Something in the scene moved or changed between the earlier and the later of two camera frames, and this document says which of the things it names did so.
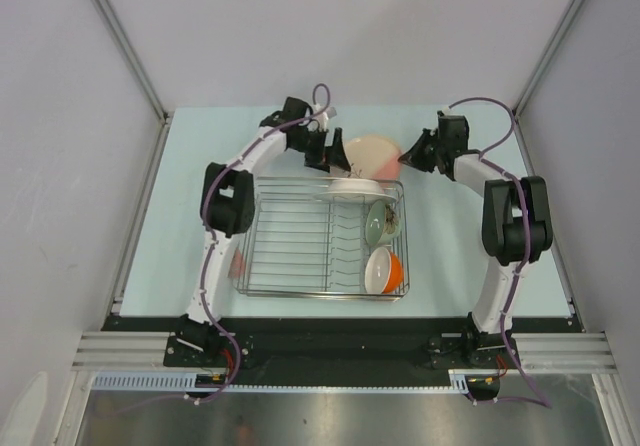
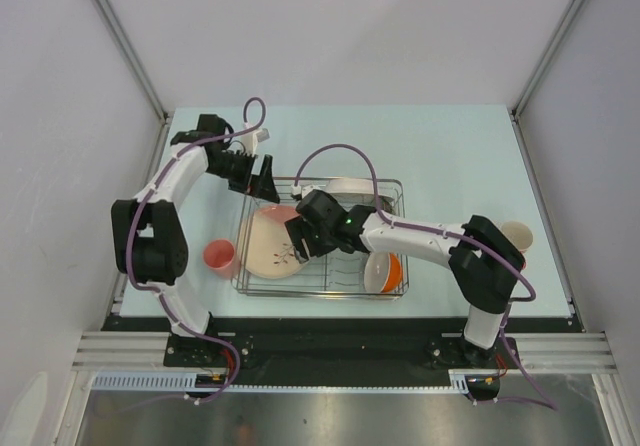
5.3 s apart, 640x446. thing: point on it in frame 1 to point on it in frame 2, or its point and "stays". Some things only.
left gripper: [333, 155] to [262, 185]
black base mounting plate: [340, 349] stays
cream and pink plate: [373, 157] to [268, 250]
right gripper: [413, 156] to [297, 227]
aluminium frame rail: [539, 351] stays
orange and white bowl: [383, 271] stays
